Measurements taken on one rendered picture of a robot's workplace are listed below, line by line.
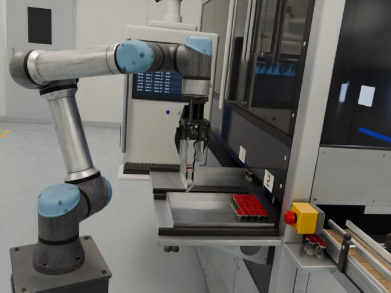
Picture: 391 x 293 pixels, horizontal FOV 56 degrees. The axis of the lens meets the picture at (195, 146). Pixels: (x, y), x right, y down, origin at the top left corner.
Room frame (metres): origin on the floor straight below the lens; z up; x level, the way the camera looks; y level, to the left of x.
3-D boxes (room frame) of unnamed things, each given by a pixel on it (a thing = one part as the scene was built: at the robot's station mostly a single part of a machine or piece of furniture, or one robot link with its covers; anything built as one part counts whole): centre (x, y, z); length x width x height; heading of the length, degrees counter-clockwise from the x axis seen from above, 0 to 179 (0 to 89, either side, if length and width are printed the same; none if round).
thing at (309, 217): (1.03, -0.35, 0.99); 0.08 x 0.07 x 0.07; 101
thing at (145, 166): (1.90, 0.17, 0.82); 0.40 x 0.14 x 0.02; 100
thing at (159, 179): (1.41, -0.09, 0.87); 0.70 x 0.48 x 0.02; 11
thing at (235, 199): (1.26, -0.18, 0.90); 0.18 x 0.02 x 0.05; 11
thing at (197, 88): (1.01, 0.01, 1.35); 0.08 x 0.08 x 0.05
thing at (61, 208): (1.01, 0.38, 0.96); 0.13 x 0.12 x 0.14; 160
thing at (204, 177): (1.59, -0.13, 0.90); 0.34 x 0.26 x 0.04; 101
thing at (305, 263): (1.03, -0.39, 0.87); 0.14 x 0.13 x 0.02; 101
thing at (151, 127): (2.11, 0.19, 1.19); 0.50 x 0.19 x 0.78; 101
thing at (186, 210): (1.24, -0.10, 0.90); 0.34 x 0.26 x 0.04; 101
